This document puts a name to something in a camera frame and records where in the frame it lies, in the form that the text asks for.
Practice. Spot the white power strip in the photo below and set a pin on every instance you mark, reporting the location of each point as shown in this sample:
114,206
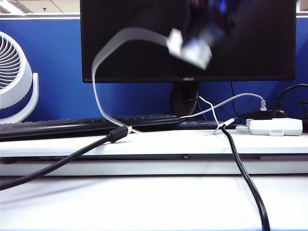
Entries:
274,126

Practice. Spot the white raised desk platform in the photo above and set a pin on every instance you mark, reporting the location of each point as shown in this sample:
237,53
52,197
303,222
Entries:
144,146

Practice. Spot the white desk fan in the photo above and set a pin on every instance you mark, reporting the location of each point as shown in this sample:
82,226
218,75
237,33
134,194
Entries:
21,72

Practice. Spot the black computer keyboard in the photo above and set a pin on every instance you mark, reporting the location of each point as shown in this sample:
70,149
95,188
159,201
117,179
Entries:
60,126

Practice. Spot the black ASUS computer monitor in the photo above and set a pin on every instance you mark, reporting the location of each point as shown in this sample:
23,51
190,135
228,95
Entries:
264,36

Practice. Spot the white charging base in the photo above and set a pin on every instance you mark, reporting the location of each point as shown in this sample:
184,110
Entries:
195,51

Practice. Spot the black monitor stand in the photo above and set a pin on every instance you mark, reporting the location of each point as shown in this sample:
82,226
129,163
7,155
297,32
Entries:
184,103

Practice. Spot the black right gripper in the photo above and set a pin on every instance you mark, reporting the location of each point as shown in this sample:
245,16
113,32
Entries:
209,16

